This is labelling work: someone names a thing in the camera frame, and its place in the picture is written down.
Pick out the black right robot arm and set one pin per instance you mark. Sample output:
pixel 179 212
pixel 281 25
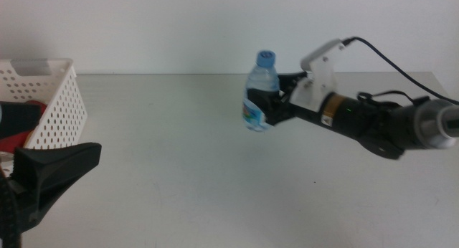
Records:
pixel 376 126

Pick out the clear water bottle blue cap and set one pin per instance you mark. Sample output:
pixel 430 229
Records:
pixel 263 77

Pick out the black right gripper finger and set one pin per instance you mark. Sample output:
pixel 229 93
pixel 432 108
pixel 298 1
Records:
pixel 290 80
pixel 267 104

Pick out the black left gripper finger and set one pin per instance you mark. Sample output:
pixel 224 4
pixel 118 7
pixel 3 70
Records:
pixel 18 117
pixel 54 165

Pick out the red cola can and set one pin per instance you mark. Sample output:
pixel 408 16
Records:
pixel 14 142

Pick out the white perforated plastic basket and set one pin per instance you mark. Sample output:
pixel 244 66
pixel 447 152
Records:
pixel 61 112

